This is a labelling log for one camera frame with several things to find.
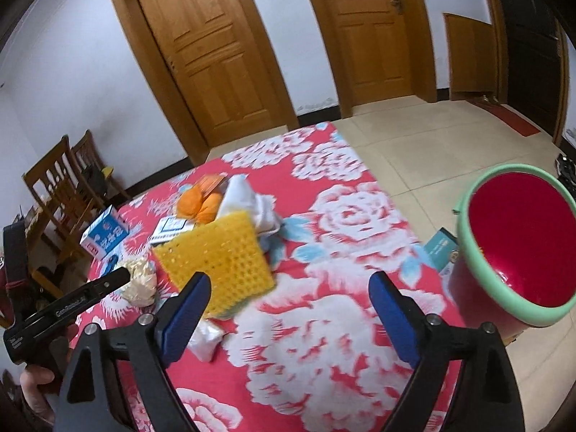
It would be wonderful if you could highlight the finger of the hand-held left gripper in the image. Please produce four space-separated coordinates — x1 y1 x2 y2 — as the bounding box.
84 267 132 300

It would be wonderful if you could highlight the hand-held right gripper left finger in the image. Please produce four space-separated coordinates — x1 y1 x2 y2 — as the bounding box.
54 271 212 432

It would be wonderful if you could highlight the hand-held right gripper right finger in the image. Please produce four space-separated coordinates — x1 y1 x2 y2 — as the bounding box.
368 271 527 432

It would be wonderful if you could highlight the clear plastic wrapper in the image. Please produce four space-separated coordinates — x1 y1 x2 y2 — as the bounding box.
186 316 235 363

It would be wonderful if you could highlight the cream paper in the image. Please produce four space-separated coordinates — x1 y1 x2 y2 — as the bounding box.
120 256 158 307

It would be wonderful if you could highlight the yellow perforated foam sheet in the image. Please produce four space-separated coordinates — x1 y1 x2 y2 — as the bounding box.
152 209 276 318

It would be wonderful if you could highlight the white plastic bag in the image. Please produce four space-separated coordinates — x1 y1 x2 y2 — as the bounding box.
218 175 285 238

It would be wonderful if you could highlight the red bucket with green rim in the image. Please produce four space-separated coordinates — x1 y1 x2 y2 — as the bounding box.
452 164 576 347

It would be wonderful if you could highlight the person's left hand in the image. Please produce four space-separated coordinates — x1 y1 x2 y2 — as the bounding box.
19 362 61 428

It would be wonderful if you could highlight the blue white carton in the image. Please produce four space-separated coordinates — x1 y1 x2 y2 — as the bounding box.
80 204 129 260

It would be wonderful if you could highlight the small white blue box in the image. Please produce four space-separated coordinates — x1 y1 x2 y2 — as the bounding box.
150 216 194 246

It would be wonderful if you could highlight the teal cardboard box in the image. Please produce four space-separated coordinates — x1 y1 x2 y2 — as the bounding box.
423 227 460 276

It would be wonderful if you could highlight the dark cloth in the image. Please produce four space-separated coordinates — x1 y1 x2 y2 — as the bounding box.
85 168 107 195

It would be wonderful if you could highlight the wooden chair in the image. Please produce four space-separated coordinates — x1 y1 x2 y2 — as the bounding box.
22 135 98 262
69 129 131 203

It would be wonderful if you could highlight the red floral tablecloth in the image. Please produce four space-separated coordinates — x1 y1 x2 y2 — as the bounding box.
74 121 466 432

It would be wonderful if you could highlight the orange cloth bundle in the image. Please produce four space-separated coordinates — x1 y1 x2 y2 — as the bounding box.
177 186 224 226

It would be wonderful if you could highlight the orange cardboard box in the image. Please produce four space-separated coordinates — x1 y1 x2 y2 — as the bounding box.
198 175 228 194

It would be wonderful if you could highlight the black sneaker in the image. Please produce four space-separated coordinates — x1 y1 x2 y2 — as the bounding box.
555 153 576 177

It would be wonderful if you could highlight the red doormat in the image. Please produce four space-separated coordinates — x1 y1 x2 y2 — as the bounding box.
468 99 541 137

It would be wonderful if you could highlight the plain wooden door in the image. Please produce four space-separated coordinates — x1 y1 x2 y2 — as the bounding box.
107 0 300 167

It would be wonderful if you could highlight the black door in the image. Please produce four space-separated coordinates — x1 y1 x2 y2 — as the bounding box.
492 0 564 132

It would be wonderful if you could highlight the wooden door with metal handle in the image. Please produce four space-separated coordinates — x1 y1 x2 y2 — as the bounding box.
297 0 438 118

